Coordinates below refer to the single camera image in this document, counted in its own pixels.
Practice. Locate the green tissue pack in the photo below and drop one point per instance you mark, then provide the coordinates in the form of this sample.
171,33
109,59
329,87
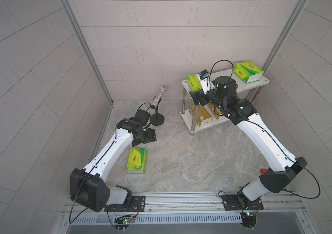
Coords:
194,83
137,161
248,72

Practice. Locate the aluminium mounting rail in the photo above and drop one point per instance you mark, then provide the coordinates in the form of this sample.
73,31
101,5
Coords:
212,202

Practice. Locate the gold tissue pack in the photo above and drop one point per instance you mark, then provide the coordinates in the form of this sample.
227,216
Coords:
216,112
203,116

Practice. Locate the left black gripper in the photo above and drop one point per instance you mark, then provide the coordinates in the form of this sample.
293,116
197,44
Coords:
151,136

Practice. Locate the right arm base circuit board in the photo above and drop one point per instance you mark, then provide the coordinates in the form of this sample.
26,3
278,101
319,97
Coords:
249,220

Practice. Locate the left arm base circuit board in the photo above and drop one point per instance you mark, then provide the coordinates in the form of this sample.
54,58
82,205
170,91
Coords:
123,222

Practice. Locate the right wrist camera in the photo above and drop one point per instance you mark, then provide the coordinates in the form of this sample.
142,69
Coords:
205,81

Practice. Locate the white two-tier shelf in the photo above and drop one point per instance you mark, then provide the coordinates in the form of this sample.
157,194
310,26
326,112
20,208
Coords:
191,121

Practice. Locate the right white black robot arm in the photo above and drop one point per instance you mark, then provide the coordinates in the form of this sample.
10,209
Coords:
283,165

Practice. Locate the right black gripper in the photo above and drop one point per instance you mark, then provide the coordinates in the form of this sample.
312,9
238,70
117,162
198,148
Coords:
196,97

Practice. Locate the glitter microphone on black stand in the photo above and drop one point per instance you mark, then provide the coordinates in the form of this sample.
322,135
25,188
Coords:
157,119

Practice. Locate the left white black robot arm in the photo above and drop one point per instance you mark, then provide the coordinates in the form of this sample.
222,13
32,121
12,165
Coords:
87,185

